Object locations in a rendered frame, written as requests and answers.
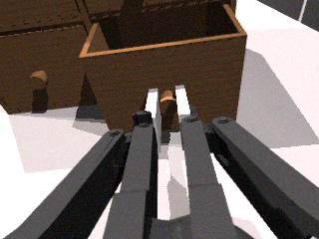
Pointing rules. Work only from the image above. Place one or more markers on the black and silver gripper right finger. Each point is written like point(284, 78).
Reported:
point(286, 200)

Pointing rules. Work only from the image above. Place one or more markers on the brown small chest of drawers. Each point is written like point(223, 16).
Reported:
point(89, 20)

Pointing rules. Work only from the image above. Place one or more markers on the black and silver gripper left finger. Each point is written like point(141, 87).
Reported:
point(74, 207)

